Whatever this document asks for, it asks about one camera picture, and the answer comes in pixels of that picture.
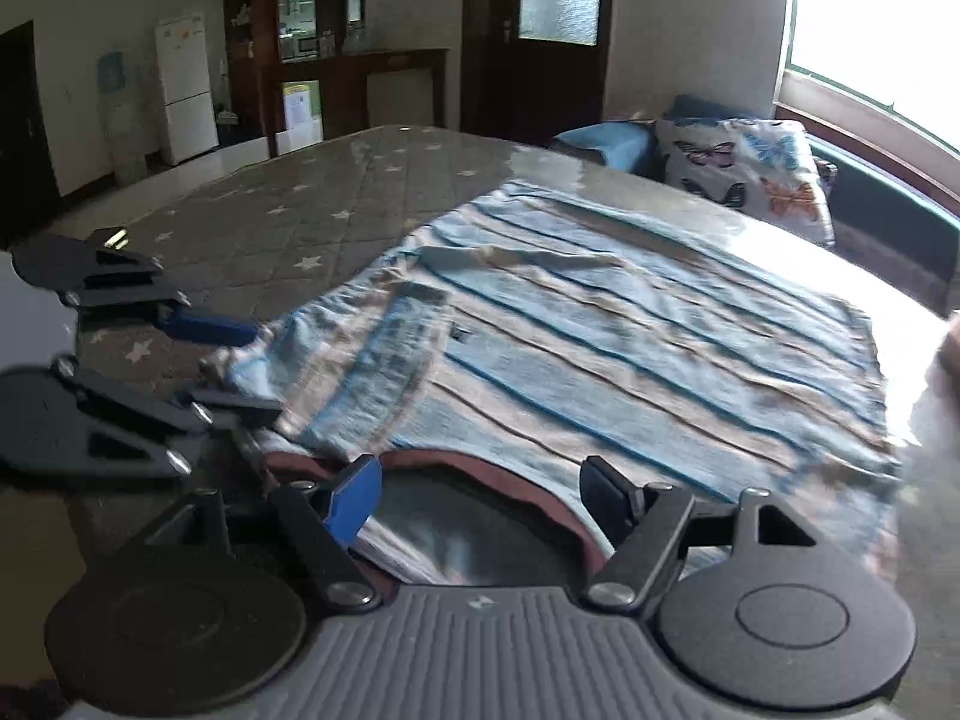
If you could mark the dark door with frosted glass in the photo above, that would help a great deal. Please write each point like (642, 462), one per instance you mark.
(487, 75)

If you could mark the blue bench sofa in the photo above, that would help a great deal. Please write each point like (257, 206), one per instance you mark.
(877, 202)

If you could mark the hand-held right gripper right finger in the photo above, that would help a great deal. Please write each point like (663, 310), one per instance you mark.
(604, 495)

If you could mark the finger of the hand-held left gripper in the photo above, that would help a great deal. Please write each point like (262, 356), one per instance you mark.
(142, 412)
(210, 328)

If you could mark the dark wooden cabinet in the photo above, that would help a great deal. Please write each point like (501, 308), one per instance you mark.
(255, 75)

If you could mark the blue striped shirt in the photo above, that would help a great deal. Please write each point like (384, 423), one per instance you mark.
(600, 345)

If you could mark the window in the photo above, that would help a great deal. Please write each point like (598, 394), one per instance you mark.
(877, 7)

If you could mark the white fridge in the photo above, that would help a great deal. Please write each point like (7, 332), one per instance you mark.
(186, 90)

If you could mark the light blue cushion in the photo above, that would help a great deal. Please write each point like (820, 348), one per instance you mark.
(600, 146)

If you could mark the grey quilted star table cover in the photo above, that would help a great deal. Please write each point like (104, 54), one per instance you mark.
(300, 202)

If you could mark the dark wooden door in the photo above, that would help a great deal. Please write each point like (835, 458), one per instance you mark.
(26, 127)

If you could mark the butterfly print pillow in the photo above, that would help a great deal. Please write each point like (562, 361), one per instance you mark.
(750, 165)

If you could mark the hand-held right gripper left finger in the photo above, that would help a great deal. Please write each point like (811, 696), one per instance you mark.
(352, 499)

